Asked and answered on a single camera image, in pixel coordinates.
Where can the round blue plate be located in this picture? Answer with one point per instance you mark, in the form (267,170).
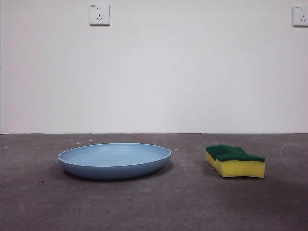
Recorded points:
(113,166)

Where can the yellow sponge with green scourer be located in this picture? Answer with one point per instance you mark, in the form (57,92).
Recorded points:
(238,168)

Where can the white wall socket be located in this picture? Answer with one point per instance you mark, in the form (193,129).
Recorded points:
(99,14)
(300,15)

